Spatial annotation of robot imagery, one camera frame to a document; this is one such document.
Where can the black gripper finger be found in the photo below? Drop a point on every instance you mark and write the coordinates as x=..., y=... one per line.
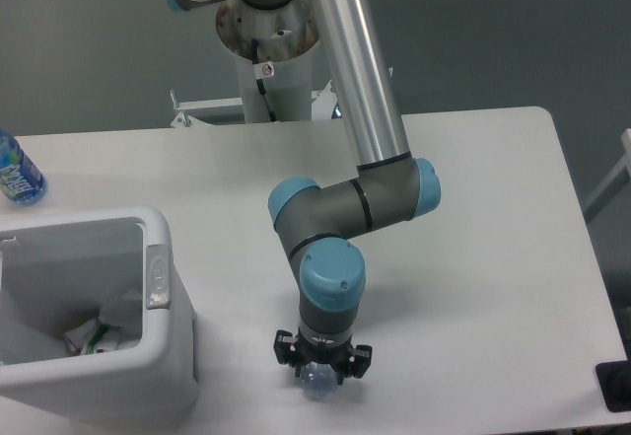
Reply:
x=354, y=363
x=288, y=351

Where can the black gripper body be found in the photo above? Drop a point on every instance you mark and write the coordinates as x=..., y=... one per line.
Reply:
x=334, y=356

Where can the crushed clear plastic bottle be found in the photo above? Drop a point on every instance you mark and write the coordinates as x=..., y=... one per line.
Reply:
x=318, y=381

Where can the white paper wrapper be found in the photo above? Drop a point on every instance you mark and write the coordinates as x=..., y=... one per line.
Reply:
x=124, y=312

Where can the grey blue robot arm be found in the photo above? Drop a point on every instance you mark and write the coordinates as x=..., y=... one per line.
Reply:
x=316, y=224

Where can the white trash can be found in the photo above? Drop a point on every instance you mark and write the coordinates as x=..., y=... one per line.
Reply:
x=56, y=273

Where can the green white wrapper in bin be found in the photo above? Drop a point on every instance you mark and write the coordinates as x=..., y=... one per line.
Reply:
x=92, y=337

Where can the black object at table edge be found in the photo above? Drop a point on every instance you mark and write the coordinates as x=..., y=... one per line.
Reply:
x=614, y=382

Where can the blue labelled water bottle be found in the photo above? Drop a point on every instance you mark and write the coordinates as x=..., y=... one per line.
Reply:
x=21, y=180

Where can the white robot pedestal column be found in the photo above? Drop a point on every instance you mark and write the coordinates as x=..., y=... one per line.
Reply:
x=273, y=52

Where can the white frame at right edge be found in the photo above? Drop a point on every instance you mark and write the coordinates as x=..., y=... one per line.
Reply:
x=612, y=183

